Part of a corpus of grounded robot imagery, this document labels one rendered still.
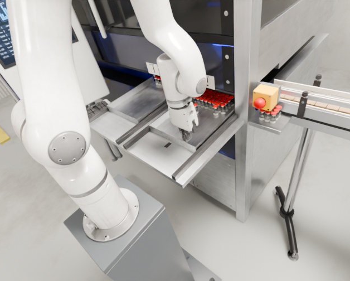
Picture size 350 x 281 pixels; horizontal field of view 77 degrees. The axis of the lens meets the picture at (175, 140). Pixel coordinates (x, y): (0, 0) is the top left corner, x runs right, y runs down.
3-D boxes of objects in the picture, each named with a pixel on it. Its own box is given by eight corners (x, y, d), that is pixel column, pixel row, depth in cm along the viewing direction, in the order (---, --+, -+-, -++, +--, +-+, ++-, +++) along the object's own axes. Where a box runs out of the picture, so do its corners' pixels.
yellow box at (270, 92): (261, 97, 88) (262, 81, 83) (278, 102, 84) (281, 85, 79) (251, 107, 84) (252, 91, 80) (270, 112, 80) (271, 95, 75)
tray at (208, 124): (197, 93, 114) (197, 87, 112) (243, 106, 99) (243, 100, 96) (150, 131, 98) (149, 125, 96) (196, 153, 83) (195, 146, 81)
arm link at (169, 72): (197, 92, 71) (178, 85, 77) (192, 51, 63) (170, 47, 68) (179, 105, 68) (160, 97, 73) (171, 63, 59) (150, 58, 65)
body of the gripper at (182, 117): (198, 97, 73) (201, 124, 80) (175, 91, 79) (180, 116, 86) (183, 109, 69) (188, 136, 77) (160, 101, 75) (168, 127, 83)
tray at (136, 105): (154, 81, 134) (152, 76, 132) (185, 90, 119) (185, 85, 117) (109, 110, 119) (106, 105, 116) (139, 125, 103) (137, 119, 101)
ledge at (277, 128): (264, 107, 99) (265, 103, 97) (295, 115, 91) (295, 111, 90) (248, 125, 92) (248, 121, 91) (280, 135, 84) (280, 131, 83)
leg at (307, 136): (281, 206, 145) (305, 110, 95) (296, 213, 140) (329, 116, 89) (275, 216, 141) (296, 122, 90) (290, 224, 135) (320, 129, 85)
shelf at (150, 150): (149, 82, 139) (148, 80, 137) (253, 113, 97) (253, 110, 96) (84, 125, 116) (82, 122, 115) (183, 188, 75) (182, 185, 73)
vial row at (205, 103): (195, 102, 108) (194, 94, 105) (226, 112, 98) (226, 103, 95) (192, 105, 107) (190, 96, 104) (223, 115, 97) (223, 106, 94)
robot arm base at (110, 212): (105, 256, 63) (73, 224, 51) (73, 219, 74) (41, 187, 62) (151, 206, 72) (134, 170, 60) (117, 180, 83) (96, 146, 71)
